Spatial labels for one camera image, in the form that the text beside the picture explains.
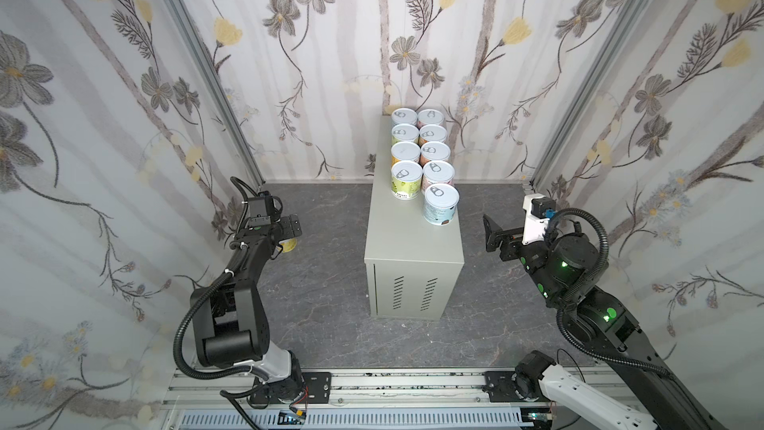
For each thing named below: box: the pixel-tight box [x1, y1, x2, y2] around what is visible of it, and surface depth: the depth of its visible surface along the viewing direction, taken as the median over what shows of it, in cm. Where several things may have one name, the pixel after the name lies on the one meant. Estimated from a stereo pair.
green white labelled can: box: [390, 123, 419, 141], surface depth 79 cm
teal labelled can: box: [422, 183, 461, 226], surface depth 65 cm
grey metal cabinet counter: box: [364, 115, 465, 322], surface depth 67 cm
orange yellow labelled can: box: [390, 140, 421, 161], surface depth 74 cm
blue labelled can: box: [390, 107, 418, 128], surface depth 84 cm
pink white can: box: [421, 160, 456, 195], surface depth 70 cm
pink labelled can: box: [417, 108, 445, 126], surface depth 84 cm
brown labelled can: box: [418, 124, 447, 142], surface depth 79 cm
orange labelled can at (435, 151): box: [420, 141, 452, 163], surface depth 75 cm
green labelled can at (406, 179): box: [390, 160, 423, 201], surface depth 69 cm
